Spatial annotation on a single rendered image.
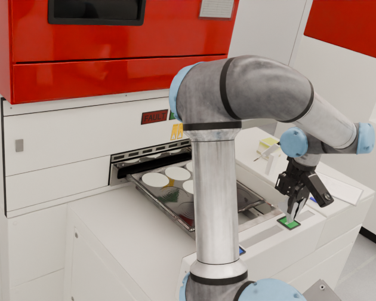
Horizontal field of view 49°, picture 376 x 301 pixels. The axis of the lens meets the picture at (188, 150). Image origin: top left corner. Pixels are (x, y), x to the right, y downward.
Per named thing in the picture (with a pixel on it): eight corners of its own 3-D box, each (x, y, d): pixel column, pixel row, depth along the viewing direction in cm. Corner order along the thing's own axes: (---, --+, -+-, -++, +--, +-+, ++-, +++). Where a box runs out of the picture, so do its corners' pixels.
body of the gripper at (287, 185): (287, 184, 133) (298, 151, 127) (310, 198, 127) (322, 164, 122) (273, 190, 128) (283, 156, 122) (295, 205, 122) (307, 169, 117)
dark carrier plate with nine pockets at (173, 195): (131, 176, 153) (131, 174, 152) (199, 158, 174) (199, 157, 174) (190, 228, 131) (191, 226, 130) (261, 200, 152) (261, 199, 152)
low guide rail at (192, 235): (135, 188, 160) (136, 181, 158) (139, 187, 161) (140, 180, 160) (225, 268, 128) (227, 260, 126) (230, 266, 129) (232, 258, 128)
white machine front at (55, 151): (4, 214, 133) (0, 97, 115) (193, 164, 185) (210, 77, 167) (8, 220, 131) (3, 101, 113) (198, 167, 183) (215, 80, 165)
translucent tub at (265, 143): (255, 154, 171) (259, 139, 168) (265, 150, 175) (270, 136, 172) (269, 162, 166) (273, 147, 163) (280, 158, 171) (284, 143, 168)
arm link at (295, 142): (316, 128, 100) (333, 119, 108) (274, 129, 108) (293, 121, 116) (319, 159, 102) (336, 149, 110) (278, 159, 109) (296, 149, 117)
